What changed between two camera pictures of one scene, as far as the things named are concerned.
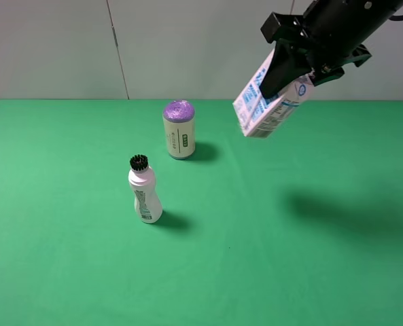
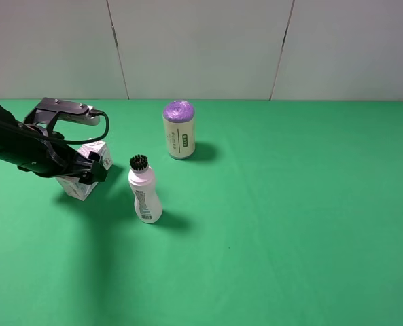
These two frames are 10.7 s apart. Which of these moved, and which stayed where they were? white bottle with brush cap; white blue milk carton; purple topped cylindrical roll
Moved: white blue milk carton
Stayed: white bottle with brush cap; purple topped cylindrical roll
